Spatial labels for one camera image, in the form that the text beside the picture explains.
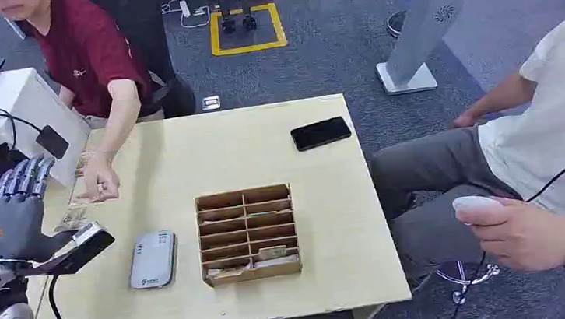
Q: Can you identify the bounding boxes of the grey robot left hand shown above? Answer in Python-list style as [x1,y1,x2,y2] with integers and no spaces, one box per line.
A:
[0,153,84,266]

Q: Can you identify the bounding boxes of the person's left hand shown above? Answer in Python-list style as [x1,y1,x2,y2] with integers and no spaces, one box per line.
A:
[72,152,123,205]
[455,192,565,280]

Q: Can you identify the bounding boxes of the person's right hand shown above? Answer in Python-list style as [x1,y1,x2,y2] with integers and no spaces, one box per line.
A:
[447,107,487,131]

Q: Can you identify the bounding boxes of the white handheld controller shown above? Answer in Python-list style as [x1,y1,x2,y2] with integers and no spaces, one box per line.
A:
[451,192,505,216]

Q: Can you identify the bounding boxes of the black power adapter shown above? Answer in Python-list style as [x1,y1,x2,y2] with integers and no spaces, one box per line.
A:
[33,122,72,162]

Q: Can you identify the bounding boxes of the chrome chair base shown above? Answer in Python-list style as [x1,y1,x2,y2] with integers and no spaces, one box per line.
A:
[435,256,504,308]

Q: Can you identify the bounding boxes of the person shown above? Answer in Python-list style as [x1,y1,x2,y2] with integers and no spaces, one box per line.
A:
[356,5,565,319]
[0,0,174,212]

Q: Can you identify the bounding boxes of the grey card reader device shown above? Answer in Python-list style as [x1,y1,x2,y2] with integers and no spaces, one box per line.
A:
[125,229,182,292]

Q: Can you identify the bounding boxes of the grey panel with white base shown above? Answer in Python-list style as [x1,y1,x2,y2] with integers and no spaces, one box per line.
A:
[370,0,474,98]

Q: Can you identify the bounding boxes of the white box stand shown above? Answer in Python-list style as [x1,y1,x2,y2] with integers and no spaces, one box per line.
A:
[0,62,97,195]

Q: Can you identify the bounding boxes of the small silver floor socket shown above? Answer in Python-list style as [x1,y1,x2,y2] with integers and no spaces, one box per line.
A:
[201,94,222,113]

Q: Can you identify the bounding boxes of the black smartphone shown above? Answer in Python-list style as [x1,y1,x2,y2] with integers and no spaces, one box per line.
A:
[289,115,354,154]

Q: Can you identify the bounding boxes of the wooden card box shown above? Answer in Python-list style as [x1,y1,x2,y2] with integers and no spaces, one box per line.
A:
[193,182,304,289]

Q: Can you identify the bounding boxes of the black robot legs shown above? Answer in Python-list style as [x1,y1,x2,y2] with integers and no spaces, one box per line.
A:
[215,0,261,36]

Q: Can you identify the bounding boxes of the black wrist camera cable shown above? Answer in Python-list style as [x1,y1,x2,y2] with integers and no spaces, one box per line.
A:
[44,274,65,319]

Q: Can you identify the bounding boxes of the black adapter cable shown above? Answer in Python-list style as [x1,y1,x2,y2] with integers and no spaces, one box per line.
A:
[0,102,47,153]

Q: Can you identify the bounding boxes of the white floor cable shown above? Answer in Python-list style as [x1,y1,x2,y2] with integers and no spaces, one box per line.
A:
[161,0,212,32]

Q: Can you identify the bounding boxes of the yellow floor tape frame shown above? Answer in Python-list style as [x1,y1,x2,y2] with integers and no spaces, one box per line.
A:
[206,1,289,58]

